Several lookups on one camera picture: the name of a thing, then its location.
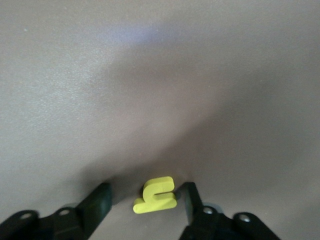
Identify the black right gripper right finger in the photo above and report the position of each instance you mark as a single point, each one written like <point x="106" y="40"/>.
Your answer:
<point x="197" y="217"/>

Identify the yellow foam letter h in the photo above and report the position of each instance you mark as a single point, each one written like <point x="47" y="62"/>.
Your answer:
<point x="160" y="206"/>

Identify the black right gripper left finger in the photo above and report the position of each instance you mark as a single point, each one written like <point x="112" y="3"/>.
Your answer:
<point x="92" y="212"/>

